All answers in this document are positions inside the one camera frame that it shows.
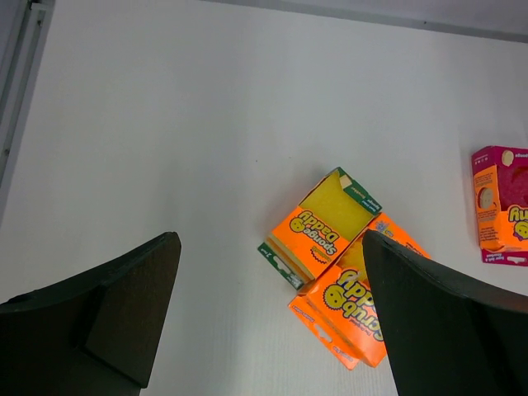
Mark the pink Scrub Mommy box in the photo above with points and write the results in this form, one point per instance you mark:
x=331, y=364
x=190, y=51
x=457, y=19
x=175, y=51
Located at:
x=500, y=196

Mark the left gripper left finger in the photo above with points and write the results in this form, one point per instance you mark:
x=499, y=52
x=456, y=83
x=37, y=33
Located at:
x=96, y=333

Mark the corner aluminium frame post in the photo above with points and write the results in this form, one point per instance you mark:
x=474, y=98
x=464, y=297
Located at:
x=24, y=29

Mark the Sponge Daddy yellow sponge box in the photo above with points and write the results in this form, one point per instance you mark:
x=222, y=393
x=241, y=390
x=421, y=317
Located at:
x=320, y=228

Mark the Scrub Daddy orange box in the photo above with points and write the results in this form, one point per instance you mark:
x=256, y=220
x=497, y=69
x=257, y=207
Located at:
x=338, y=308

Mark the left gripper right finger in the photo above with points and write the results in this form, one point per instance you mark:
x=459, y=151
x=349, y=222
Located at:
x=446, y=333

